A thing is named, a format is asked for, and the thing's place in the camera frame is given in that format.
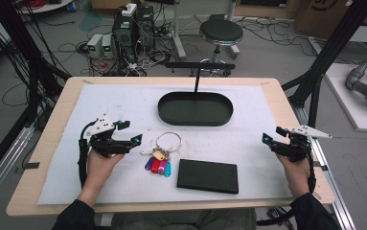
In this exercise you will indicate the white floor board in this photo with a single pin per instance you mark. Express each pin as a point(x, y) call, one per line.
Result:
point(347, 105)

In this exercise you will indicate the small black computer tower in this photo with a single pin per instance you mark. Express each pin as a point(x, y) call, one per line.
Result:
point(145, 22)

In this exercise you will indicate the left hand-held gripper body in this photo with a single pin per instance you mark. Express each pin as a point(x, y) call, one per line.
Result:
point(107, 145)

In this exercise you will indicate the white table mat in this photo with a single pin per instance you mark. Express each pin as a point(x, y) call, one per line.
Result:
point(123, 102)

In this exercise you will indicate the white power supply unit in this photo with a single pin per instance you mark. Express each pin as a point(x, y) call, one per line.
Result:
point(107, 46)
point(95, 44)

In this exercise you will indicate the black wallet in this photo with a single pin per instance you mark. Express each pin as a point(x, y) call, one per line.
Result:
point(207, 176)

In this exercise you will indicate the cardboard box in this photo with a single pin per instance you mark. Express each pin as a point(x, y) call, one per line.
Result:
point(320, 17)

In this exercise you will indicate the aluminium rail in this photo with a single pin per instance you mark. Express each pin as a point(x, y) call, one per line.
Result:
point(2, 169)
point(334, 191)

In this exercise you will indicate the white desk leg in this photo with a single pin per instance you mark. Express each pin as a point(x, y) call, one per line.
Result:
point(178, 35)

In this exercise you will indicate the white round table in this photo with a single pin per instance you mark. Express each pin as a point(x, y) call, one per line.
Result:
point(43, 6)

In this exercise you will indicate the person's left hand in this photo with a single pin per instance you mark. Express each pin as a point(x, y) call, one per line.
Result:
point(99, 169)

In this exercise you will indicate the person's right hand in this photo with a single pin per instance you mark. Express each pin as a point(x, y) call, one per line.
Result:
point(297, 175)

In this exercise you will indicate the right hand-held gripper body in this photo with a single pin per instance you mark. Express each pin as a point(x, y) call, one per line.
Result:
point(294, 148)

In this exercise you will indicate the large black computer tower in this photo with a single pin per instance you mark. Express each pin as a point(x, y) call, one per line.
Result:
point(124, 38)

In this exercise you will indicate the white power adapter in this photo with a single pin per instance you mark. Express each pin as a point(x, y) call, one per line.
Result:
point(129, 9)

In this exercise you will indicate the black round stool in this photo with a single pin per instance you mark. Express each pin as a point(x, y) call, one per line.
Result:
point(221, 32)

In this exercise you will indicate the black oval tray with hanger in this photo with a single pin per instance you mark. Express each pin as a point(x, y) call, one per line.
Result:
point(195, 110)

